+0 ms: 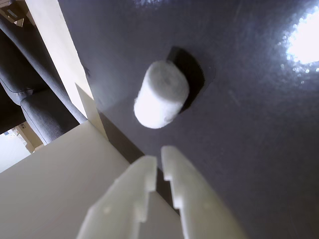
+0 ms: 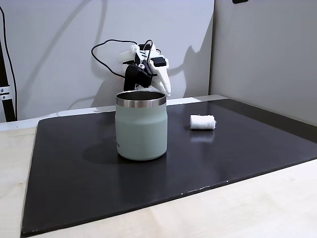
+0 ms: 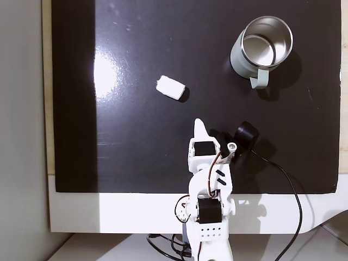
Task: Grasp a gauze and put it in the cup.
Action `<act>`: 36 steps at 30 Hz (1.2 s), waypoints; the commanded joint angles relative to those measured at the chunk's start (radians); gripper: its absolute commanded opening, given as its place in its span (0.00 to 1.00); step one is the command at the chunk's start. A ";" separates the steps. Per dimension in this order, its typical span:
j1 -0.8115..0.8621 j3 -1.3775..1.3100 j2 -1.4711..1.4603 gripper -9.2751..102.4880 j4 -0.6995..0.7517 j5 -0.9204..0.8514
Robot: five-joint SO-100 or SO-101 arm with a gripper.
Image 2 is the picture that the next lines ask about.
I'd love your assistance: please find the mint green steel cup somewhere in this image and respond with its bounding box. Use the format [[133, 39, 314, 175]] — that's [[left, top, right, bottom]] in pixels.
[[115, 90, 168, 161]]

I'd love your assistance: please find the white gauze roll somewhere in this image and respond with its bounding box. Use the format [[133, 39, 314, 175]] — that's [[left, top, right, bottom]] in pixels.
[[190, 114, 218, 130]]

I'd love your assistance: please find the black stand pole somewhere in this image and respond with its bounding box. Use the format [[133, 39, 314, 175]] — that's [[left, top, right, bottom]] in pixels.
[[0, 37, 17, 122]]

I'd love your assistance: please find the black table mat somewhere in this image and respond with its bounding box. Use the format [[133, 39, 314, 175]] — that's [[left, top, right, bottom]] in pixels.
[[20, 98, 317, 236]]

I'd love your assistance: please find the thin black hanging cable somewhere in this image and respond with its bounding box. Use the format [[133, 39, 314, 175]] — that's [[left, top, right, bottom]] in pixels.
[[0, 4, 18, 120]]

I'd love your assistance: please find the black camera cable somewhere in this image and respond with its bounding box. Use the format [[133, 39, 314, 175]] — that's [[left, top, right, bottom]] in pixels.
[[91, 39, 137, 78]]

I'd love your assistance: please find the white stand bracket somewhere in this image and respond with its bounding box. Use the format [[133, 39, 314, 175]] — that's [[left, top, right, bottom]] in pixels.
[[0, 86, 11, 100]]

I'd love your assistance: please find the black camera box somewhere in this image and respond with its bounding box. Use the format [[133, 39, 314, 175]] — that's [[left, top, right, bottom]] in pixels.
[[123, 63, 153, 92]]

